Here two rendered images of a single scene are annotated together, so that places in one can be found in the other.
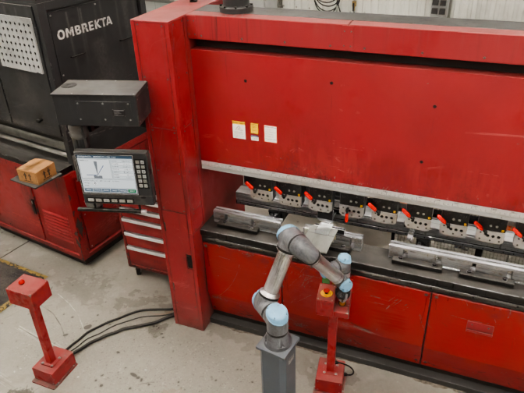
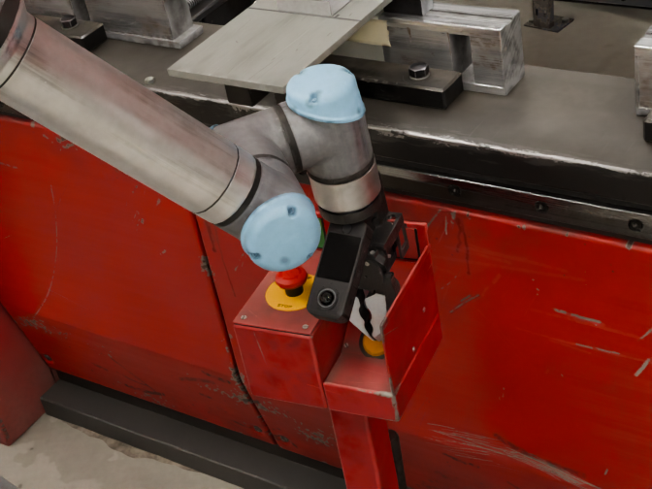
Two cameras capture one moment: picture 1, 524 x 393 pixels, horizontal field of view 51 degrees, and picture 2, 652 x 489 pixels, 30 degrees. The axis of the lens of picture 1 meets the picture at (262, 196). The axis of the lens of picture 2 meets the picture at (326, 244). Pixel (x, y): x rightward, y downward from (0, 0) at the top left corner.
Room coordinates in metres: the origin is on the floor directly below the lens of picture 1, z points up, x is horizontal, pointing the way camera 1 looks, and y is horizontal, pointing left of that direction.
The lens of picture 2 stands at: (1.41, -0.74, 1.66)
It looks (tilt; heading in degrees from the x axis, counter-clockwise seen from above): 34 degrees down; 16
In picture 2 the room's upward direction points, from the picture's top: 11 degrees counter-clockwise
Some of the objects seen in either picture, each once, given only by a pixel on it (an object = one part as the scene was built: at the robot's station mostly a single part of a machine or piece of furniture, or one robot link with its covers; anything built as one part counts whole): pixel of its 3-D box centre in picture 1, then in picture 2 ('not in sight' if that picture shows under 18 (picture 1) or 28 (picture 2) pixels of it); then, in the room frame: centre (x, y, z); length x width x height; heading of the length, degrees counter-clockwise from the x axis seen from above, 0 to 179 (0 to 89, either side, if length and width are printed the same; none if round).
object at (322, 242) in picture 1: (318, 238); (282, 33); (2.81, -0.34, 1.00); 0.26 x 0.18 x 0.01; 157
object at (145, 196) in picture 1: (117, 175); not in sight; (2.96, 0.88, 1.42); 0.45 x 0.12 x 0.36; 82
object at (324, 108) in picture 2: (343, 263); (327, 123); (2.51, -0.46, 1.03); 0.09 x 0.08 x 0.11; 116
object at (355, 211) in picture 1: (353, 202); not in sight; (2.88, -0.56, 1.21); 0.15 x 0.09 x 0.17; 67
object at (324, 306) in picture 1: (334, 296); (337, 311); (2.54, -0.42, 0.75); 0.20 x 0.16 x 0.18; 75
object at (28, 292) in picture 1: (40, 329); not in sight; (2.70, 1.50, 0.41); 0.25 x 0.20 x 0.83; 157
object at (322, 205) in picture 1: (322, 196); not in sight; (2.95, -0.38, 1.21); 0.15 x 0.09 x 0.17; 67
